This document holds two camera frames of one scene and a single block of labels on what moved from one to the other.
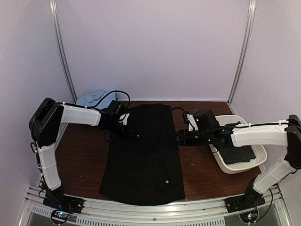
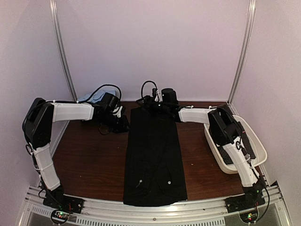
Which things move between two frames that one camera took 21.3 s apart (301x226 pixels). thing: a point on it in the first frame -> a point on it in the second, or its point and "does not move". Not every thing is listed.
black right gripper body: (204, 138) -> (162, 108)
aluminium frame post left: (60, 50) does not move
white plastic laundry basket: (259, 151) does not move
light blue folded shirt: (92, 99) does not move
